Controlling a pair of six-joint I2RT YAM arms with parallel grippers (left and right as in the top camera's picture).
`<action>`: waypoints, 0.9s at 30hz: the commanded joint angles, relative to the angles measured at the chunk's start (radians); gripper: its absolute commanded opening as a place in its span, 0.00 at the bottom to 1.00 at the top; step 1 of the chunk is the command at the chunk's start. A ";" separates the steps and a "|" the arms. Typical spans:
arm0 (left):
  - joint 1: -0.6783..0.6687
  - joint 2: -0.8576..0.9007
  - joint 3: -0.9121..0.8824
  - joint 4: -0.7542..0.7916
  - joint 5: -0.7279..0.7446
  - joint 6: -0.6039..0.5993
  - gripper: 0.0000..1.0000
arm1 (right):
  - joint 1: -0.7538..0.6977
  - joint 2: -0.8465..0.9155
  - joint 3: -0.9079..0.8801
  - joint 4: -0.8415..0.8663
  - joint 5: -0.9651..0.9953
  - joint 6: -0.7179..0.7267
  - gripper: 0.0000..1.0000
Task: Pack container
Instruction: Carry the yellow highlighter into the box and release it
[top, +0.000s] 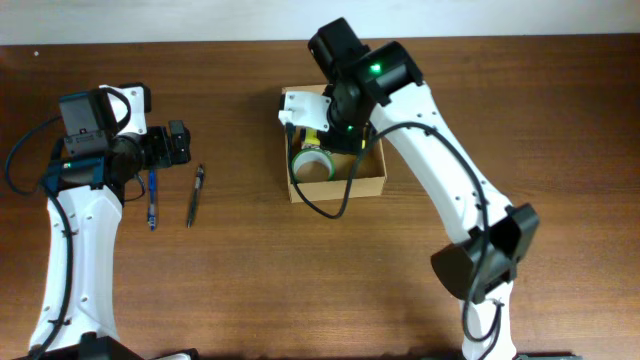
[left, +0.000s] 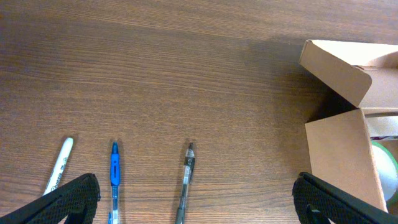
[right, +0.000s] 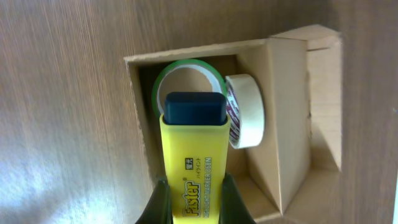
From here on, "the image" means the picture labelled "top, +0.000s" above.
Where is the yellow highlighter marker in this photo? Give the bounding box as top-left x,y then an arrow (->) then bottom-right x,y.
300,128 -> 321,149

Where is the green tape roll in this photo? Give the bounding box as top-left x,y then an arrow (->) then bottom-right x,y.
291,148 -> 336,183

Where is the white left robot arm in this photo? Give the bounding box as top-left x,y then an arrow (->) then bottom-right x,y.
29,83 -> 191,359

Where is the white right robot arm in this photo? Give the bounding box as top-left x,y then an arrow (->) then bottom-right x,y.
308,18 -> 539,359

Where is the blue pen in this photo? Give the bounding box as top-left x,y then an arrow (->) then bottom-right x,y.
147,169 -> 157,231

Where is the open cardboard box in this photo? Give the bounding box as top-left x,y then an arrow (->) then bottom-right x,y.
282,85 -> 387,202

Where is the black pen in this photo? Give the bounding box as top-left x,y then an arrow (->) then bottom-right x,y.
186,164 -> 205,228

